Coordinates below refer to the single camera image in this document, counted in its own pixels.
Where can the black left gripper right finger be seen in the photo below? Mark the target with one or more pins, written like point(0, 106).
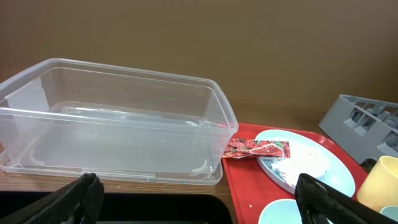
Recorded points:
point(318, 203)

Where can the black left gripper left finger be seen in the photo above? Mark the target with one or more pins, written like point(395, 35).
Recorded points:
point(77, 202)

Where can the light blue plate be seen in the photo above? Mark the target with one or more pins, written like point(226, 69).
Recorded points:
point(337, 176)

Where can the light blue rice bowl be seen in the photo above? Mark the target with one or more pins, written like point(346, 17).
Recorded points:
point(282, 211)

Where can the white napkin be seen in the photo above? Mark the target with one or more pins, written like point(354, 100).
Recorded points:
point(303, 159)

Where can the yellow plastic cup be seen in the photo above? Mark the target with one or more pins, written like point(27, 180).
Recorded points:
point(380, 186)

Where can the mint green bowl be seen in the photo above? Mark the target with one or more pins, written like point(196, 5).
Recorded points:
point(390, 212)

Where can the red snack wrapper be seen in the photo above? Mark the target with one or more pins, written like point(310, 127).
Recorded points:
point(242, 148)

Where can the black food waste tray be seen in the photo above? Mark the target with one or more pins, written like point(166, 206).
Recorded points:
point(139, 208)

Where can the grey dishwasher rack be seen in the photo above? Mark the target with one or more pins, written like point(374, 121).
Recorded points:
point(364, 128)

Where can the clear plastic waste bin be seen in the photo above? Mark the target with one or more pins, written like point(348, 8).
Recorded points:
point(65, 117)

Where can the red serving tray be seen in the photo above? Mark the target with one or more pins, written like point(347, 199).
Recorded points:
point(252, 190)

